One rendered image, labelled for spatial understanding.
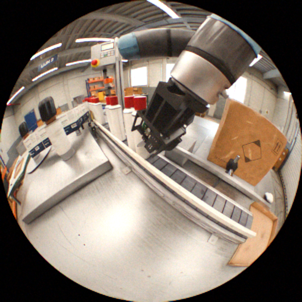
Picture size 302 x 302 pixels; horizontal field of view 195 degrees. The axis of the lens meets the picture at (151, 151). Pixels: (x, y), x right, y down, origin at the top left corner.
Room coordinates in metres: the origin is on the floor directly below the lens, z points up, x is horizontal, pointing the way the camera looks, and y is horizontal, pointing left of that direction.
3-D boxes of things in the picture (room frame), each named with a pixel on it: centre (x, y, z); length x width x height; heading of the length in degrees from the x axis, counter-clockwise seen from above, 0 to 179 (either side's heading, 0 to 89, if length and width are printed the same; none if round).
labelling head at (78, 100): (0.72, 0.64, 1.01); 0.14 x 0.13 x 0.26; 45
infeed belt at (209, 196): (0.49, 0.28, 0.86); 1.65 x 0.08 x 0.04; 45
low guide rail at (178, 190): (0.26, 0.10, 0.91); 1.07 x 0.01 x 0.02; 45
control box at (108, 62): (0.62, 0.30, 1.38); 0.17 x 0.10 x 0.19; 100
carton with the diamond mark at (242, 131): (0.23, -0.44, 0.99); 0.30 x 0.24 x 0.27; 49
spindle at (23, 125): (0.19, 0.83, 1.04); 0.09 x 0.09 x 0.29
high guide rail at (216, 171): (0.31, 0.05, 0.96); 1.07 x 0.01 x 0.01; 45
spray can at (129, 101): (0.28, 0.06, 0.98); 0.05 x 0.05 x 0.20
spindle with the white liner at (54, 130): (0.24, 0.42, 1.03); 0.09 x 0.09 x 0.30
